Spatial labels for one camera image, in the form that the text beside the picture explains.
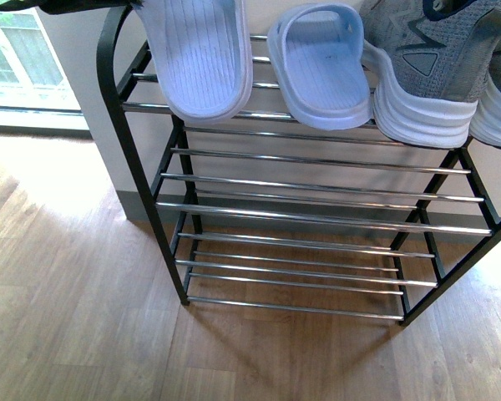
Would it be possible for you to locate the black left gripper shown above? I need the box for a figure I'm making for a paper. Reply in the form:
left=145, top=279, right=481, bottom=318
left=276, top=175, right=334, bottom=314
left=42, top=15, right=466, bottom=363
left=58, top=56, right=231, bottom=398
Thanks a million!
left=36, top=0, right=145, bottom=17

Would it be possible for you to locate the light blue slide slipper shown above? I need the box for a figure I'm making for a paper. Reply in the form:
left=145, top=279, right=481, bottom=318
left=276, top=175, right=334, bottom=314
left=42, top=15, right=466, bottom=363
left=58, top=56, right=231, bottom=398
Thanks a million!
left=266, top=3, right=372, bottom=130
left=134, top=1, right=253, bottom=124

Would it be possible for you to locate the grey knit sneaker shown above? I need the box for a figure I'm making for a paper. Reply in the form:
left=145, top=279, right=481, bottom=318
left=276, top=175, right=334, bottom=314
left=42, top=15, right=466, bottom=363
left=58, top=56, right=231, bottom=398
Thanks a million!
left=469, top=49, right=501, bottom=148
left=360, top=1, right=501, bottom=149

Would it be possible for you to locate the black metal shoe rack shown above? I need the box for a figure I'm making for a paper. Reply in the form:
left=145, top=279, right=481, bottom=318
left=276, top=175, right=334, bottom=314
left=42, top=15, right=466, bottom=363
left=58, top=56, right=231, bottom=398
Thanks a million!
left=96, top=7, right=501, bottom=326

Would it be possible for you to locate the dark grey window frame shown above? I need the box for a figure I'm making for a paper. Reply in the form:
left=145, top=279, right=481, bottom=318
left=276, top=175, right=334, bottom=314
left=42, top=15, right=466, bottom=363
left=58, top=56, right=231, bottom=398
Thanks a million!
left=0, top=9, right=91, bottom=138

